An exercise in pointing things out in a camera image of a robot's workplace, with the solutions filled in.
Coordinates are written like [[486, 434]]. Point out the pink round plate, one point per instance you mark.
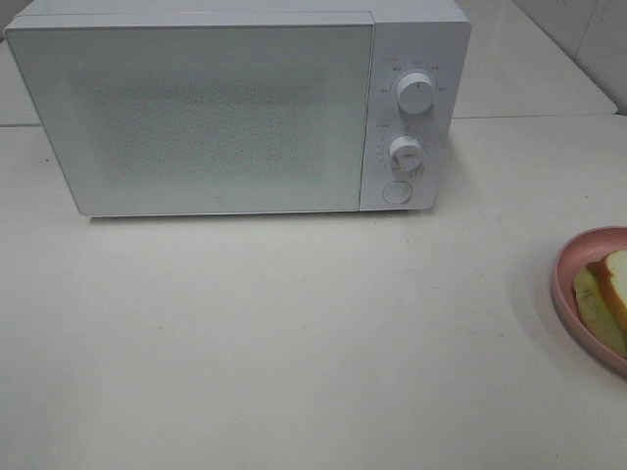
[[585, 247]]

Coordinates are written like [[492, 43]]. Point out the white lower timer knob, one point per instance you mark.
[[405, 154]]

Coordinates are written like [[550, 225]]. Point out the white microwave oven body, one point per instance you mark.
[[407, 36]]

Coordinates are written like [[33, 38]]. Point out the toast sandwich with lettuce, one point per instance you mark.
[[600, 291]]

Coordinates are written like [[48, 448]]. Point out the round white door button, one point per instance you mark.
[[397, 192]]

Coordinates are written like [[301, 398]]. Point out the white upper power knob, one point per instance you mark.
[[415, 92]]

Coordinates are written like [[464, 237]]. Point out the white microwave door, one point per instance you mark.
[[164, 121]]

